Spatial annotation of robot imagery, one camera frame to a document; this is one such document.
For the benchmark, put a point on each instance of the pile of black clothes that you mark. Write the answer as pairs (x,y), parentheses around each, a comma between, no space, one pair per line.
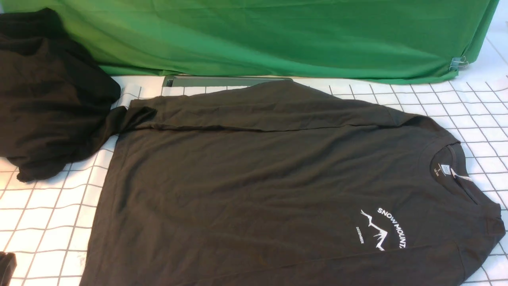
(56,102)

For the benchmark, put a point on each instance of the black cloth at corner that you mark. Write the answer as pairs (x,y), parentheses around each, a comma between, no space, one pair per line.
(8,264)

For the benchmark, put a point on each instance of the green backdrop cloth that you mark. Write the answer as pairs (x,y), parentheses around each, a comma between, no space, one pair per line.
(386,41)

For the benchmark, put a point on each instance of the metal binder clip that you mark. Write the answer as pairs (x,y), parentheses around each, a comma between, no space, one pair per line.
(458,63)

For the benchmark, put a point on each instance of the gray long-sleeved shirt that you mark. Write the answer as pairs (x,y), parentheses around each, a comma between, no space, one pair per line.
(280,184)

